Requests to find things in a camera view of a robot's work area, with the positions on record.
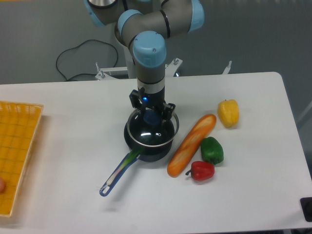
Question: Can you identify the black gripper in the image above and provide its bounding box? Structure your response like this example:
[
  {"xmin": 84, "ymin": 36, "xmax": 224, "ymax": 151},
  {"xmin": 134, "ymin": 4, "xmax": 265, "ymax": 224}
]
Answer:
[{"xmin": 129, "ymin": 87, "xmax": 176, "ymax": 125}]

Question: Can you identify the glass lid blue knob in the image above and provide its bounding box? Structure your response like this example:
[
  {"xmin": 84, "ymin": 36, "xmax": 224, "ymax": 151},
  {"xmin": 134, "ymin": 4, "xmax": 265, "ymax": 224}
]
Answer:
[{"xmin": 126, "ymin": 109, "xmax": 179, "ymax": 148}]

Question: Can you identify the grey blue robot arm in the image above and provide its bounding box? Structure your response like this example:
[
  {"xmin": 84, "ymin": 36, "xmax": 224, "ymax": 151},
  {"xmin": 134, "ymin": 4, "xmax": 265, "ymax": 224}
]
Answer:
[{"xmin": 84, "ymin": 0, "xmax": 205, "ymax": 120}]

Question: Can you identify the dark blue saucepan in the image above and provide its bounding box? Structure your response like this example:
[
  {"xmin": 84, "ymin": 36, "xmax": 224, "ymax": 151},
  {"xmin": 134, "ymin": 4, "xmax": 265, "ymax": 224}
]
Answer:
[{"xmin": 99, "ymin": 109, "xmax": 179, "ymax": 197}]

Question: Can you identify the green onion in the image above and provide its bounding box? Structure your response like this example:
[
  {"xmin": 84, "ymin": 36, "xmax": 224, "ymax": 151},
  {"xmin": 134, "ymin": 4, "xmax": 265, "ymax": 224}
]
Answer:
[{"xmin": 99, "ymin": 138, "xmax": 156, "ymax": 197}]

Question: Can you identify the toy baguette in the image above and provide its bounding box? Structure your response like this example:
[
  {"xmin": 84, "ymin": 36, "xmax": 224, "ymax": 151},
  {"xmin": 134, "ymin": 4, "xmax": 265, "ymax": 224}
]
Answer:
[{"xmin": 167, "ymin": 114, "xmax": 216, "ymax": 178}]

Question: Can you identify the green bell pepper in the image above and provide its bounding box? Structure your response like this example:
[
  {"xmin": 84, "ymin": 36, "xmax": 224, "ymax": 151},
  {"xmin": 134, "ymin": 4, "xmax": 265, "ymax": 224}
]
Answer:
[{"xmin": 200, "ymin": 136, "xmax": 224, "ymax": 165}]

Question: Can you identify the yellow bell pepper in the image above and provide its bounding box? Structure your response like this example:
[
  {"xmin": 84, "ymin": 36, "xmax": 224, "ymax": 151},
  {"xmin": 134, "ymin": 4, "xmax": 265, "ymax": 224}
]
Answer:
[{"xmin": 217, "ymin": 99, "xmax": 239, "ymax": 128}]

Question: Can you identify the red bell pepper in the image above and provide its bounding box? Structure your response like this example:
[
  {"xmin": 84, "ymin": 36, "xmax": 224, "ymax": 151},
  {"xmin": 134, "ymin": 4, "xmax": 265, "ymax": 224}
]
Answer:
[{"xmin": 185, "ymin": 161, "xmax": 215, "ymax": 181}]

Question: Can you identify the yellow woven basket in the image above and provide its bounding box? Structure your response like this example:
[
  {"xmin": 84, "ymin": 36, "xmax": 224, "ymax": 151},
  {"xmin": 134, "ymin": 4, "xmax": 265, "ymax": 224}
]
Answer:
[{"xmin": 0, "ymin": 101, "xmax": 44, "ymax": 217}]

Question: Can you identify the peach item in basket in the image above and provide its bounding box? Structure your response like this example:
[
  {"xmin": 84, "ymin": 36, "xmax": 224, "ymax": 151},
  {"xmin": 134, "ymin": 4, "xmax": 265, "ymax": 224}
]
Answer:
[{"xmin": 0, "ymin": 177, "xmax": 6, "ymax": 193}]

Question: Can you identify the black object table corner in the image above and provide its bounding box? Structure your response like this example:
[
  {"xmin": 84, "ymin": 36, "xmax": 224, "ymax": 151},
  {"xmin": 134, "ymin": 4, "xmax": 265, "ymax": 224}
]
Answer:
[{"xmin": 300, "ymin": 197, "xmax": 312, "ymax": 222}]

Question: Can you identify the black floor cable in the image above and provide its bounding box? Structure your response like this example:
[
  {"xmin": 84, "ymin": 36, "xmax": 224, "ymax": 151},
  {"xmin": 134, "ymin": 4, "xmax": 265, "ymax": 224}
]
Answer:
[{"xmin": 56, "ymin": 39, "xmax": 119, "ymax": 81}]

